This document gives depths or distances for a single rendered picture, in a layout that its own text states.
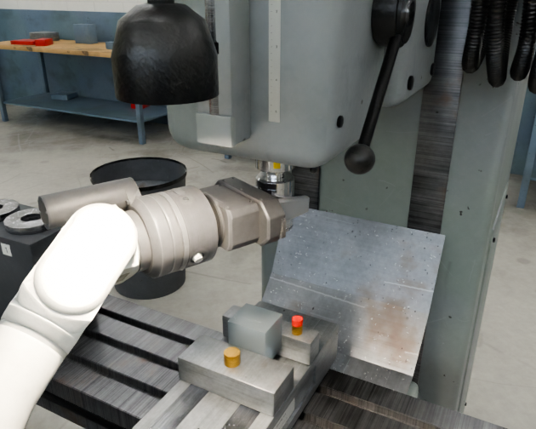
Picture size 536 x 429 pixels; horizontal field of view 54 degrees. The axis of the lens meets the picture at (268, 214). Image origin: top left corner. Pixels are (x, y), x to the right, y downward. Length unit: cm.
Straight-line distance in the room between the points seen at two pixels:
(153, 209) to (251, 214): 11
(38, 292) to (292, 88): 29
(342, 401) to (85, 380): 41
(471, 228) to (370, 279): 21
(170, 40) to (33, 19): 712
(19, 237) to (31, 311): 49
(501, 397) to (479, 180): 151
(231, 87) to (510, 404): 201
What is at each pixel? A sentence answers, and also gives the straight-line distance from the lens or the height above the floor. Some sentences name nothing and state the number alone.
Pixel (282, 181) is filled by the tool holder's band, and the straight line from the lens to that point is 62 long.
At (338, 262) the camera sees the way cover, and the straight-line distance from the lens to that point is 104.
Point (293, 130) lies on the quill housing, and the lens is 51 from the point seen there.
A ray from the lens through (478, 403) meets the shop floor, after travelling 230.
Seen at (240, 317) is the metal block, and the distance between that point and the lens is 75.
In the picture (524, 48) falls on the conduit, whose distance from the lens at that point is 74.
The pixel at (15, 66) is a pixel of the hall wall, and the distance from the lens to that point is 791.
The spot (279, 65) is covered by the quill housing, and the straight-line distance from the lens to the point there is 50.
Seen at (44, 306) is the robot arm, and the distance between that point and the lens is 48.
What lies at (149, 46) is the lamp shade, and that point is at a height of 145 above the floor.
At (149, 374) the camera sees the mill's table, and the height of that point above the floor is 91.
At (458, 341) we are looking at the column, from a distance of 111.
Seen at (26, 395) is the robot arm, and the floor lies 117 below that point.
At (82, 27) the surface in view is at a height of 105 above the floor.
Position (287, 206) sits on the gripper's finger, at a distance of 62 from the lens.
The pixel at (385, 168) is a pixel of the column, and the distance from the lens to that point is 99.
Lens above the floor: 148
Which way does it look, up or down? 24 degrees down
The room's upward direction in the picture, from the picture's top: straight up
